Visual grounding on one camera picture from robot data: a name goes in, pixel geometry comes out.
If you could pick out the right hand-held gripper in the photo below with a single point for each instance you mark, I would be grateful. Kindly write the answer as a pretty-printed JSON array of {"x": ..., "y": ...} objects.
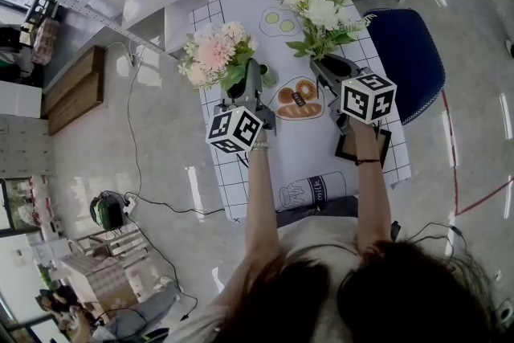
[{"x": 367, "y": 98}]

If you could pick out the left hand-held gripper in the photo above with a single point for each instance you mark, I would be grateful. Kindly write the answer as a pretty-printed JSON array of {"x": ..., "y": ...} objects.
[{"x": 237, "y": 128}]

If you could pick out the pink flower bouquet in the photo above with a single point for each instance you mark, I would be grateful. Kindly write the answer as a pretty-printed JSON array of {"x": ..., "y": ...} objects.
[{"x": 213, "y": 52}]

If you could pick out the white flower bouquet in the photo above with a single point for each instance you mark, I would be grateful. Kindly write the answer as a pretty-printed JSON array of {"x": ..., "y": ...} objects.
[{"x": 321, "y": 12}]

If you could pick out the person's right forearm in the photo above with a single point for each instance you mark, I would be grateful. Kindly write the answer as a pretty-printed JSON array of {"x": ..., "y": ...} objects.
[{"x": 371, "y": 193}]

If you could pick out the person's left forearm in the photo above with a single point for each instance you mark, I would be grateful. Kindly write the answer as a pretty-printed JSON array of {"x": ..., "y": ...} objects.
[{"x": 261, "y": 205}]

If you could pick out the navy blue chair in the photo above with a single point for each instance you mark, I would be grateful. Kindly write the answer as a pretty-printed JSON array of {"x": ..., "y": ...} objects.
[{"x": 405, "y": 60}]

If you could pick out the white grid-pattern tablecloth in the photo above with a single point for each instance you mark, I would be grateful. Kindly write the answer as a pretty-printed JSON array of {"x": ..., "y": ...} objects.
[{"x": 305, "y": 156}]

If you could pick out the black wrist band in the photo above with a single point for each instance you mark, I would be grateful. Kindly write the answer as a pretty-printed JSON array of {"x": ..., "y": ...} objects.
[{"x": 367, "y": 162}]

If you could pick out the person's grey trousers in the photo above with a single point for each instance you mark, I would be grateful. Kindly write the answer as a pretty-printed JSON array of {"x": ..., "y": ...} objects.
[{"x": 321, "y": 209}]

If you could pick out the white power strip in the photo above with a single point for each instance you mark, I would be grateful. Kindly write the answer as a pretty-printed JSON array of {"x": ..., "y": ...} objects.
[{"x": 129, "y": 205}]

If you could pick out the person's light shirt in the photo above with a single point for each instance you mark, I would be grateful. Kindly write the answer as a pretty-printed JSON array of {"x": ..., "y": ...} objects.
[{"x": 317, "y": 241}]

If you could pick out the green and black device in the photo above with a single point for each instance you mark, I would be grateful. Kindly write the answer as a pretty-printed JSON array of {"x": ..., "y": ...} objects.
[{"x": 106, "y": 211}]

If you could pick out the light wooden slatted rack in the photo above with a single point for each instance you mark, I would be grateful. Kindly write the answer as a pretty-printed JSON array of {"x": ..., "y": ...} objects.
[{"x": 116, "y": 249}]

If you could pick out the white box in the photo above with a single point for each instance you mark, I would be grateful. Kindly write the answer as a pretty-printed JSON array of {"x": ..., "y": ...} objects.
[{"x": 20, "y": 98}]

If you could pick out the checkered cloth covered cart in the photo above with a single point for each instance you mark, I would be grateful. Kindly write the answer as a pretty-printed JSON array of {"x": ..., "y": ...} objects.
[{"x": 108, "y": 281}]

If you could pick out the black picture frame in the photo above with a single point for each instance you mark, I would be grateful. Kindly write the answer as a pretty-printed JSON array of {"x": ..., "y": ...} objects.
[{"x": 347, "y": 148}]

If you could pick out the small white wall plug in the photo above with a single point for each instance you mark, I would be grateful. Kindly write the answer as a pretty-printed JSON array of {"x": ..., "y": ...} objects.
[{"x": 132, "y": 58}]

